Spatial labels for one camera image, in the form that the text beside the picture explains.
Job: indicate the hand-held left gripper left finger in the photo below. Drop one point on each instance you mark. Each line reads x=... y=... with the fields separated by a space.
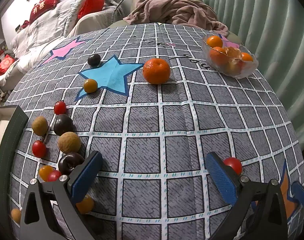
x=88 y=175

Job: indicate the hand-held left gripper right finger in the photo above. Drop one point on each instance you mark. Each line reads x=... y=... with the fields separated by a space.
x=220 y=177

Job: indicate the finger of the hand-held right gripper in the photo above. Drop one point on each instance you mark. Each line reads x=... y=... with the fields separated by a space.
x=301 y=192

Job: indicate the red cherry tomato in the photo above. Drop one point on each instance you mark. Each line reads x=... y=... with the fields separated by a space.
x=59 y=107
x=53 y=176
x=39 y=148
x=233 y=164

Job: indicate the dark purple plum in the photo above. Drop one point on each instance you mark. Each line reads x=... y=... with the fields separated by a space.
x=63 y=124
x=94 y=60
x=70 y=163

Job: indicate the yellow cherry tomato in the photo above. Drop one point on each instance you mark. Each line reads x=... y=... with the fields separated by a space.
x=90 y=85
x=85 y=204
x=45 y=172

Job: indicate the longan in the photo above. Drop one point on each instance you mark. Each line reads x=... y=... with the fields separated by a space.
x=39 y=125
x=16 y=215
x=69 y=142

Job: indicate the green box with white inside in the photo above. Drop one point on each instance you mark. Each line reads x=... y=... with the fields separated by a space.
x=14 y=135

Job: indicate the grey checked star tablecloth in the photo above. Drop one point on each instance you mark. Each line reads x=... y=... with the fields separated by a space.
x=147 y=130

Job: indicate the glass bowl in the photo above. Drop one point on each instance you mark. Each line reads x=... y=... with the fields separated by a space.
x=242 y=72

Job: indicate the reddish fruit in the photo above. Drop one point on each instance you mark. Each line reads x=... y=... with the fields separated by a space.
x=234 y=67

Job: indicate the mandarin orange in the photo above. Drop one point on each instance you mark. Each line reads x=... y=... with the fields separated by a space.
x=218 y=55
x=156 y=70
x=214 y=41
x=246 y=56

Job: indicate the peeled mandarin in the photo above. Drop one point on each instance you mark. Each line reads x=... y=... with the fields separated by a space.
x=232 y=52

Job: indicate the red patterned pillow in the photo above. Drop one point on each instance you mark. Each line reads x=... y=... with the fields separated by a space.
x=5 y=63

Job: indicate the pale green curtain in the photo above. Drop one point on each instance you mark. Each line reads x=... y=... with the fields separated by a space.
x=267 y=42

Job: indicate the sofa with white cover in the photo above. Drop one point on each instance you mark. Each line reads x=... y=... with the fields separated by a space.
x=41 y=32

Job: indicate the plain red pillow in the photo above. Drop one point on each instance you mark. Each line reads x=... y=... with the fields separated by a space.
x=90 y=6

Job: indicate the pink blanket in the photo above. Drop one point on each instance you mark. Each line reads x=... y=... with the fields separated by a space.
x=177 y=12

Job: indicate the red pillow with characters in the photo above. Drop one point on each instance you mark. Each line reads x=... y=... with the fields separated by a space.
x=45 y=2

